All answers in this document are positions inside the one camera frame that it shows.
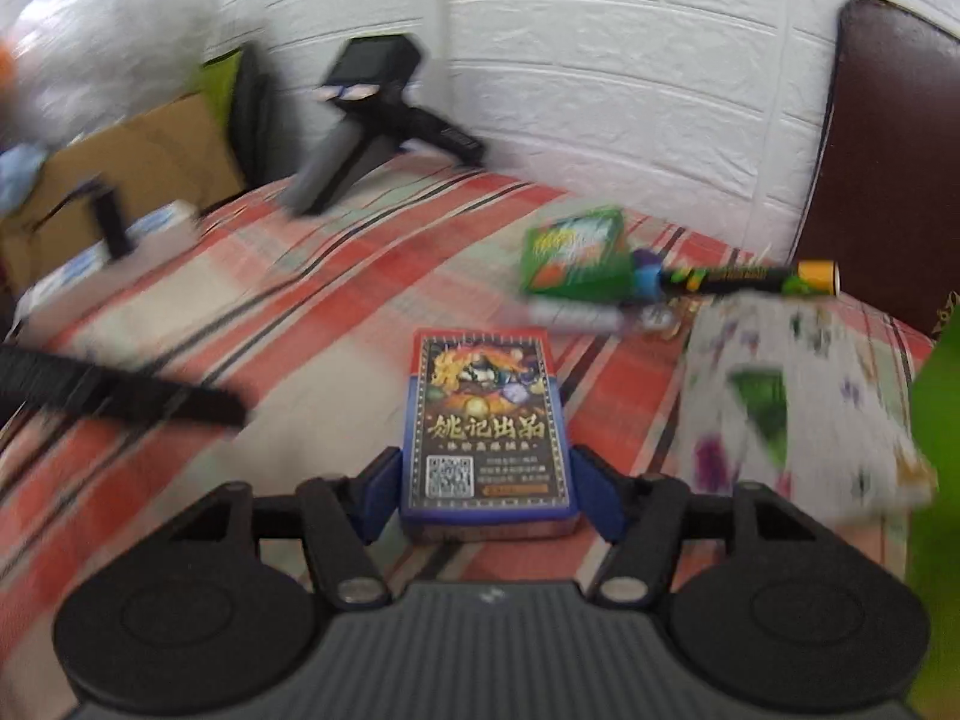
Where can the brown cardboard box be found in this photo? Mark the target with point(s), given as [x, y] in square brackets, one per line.
[142, 157]

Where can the white box with blue print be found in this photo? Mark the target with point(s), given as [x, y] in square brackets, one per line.
[161, 229]

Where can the black chair back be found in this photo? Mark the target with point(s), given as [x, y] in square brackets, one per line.
[251, 116]

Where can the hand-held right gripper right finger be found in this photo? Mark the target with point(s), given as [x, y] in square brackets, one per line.
[597, 493]

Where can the small black upright object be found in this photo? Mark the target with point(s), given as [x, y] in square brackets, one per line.
[112, 221]

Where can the black ribbed bar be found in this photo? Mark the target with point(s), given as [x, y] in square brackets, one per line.
[127, 390]

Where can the purple toy piece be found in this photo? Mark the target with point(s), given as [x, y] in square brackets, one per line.
[646, 274]

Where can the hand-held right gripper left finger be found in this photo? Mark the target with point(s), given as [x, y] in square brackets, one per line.
[379, 492]

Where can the white printed packet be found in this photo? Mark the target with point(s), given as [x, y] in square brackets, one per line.
[810, 405]

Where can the dark brown chair back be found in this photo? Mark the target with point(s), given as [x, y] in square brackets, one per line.
[892, 165]

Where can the black yellow marker pen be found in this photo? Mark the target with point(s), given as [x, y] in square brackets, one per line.
[742, 279]

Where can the green card box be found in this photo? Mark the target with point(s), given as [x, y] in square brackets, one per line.
[574, 251]

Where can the silver pen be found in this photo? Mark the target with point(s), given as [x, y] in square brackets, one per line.
[577, 315]

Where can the white plastic bag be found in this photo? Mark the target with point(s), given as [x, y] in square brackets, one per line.
[105, 37]

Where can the blue playing card box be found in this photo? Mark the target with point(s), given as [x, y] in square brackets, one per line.
[484, 427]

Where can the red striped bed sheet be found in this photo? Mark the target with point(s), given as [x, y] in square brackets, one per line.
[315, 300]

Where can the bright green cloth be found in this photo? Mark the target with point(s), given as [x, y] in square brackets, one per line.
[937, 465]

